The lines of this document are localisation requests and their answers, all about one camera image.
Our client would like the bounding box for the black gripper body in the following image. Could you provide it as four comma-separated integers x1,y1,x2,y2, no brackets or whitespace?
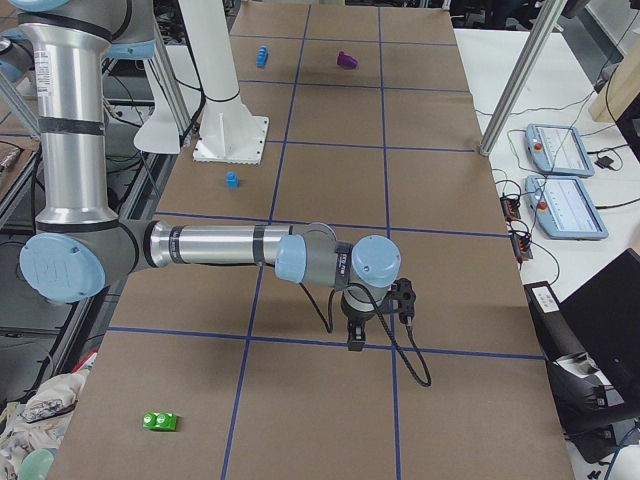
341,299,374,331

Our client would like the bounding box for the purple trapezoid block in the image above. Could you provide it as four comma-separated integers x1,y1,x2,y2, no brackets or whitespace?
336,51,359,70

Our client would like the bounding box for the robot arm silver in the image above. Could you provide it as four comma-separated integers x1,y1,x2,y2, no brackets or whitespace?
17,1,414,351

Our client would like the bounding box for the orange relay board near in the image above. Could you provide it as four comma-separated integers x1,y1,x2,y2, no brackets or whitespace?
509,231,533,264

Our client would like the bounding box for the orange relay board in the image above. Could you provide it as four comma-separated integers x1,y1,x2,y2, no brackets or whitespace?
500,195,521,222
509,231,533,264

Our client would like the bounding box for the small blue block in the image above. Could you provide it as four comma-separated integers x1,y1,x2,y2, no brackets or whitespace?
225,171,240,189

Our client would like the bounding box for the orange relay board far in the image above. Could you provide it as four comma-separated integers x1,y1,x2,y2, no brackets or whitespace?
500,195,521,222

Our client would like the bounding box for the green brick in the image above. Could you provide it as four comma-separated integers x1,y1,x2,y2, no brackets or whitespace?
141,411,179,432

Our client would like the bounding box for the near teach pendant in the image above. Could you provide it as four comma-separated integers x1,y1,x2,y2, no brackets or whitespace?
524,175,609,240

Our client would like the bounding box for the teach pendant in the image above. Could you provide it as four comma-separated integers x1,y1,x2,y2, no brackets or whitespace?
525,124,594,178
524,175,609,240

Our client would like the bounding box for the far teach pendant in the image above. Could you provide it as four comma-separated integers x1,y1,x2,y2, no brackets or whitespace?
525,124,594,178

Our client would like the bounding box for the long blue brick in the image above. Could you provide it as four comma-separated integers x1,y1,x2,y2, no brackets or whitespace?
256,45,269,68

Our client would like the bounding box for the patterned cloth bag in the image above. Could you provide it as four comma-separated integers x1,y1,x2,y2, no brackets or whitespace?
1,372,88,479

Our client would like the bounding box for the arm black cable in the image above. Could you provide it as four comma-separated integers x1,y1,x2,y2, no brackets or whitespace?
298,282,432,387

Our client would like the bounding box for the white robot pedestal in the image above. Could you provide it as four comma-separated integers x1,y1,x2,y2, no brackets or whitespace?
179,0,269,164

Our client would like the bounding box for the aluminium frame post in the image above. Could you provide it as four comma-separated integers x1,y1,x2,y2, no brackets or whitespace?
478,0,568,157

